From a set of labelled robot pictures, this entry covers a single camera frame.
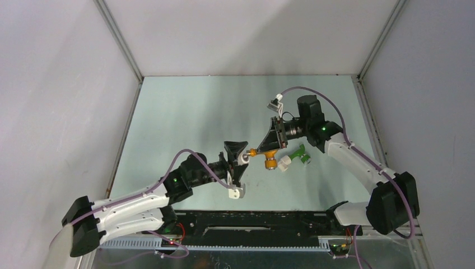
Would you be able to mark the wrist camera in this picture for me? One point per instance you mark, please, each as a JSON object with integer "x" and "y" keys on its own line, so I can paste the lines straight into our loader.
{"x": 276, "y": 105}
{"x": 235, "y": 192}

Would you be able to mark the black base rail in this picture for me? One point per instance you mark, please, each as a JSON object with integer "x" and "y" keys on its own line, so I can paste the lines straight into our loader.
{"x": 255, "y": 229}

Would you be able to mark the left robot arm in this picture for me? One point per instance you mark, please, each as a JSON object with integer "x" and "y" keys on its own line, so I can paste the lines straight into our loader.
{"x": 150, "y": 208}

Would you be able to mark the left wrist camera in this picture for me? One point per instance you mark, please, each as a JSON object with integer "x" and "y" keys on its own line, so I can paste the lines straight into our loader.
{"x": 235, "y": 192}

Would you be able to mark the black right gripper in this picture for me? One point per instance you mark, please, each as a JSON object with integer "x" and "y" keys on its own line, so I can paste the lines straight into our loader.
{"x": 273, "y": 141}

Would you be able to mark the white pipe elbow fitting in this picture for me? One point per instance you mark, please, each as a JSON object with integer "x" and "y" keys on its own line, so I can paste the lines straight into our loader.
{"x": 284, "y": 163}

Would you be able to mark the orange water faucet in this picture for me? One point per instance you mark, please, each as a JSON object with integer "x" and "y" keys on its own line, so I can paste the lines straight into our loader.
{"x": 270, "y": 162}

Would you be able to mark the green water faucet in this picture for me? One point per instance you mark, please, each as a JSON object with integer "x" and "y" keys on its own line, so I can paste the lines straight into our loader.
{"x": 301, "y": 154}

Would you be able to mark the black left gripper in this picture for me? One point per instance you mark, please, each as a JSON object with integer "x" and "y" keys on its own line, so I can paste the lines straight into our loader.
{"x": 233, "y": 149}

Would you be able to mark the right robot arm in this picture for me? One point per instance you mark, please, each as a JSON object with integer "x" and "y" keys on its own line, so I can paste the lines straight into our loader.
{"x": 393, "y": 198}

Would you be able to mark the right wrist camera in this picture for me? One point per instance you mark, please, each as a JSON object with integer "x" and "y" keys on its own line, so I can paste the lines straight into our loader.
{"x": 276, "y": 105}

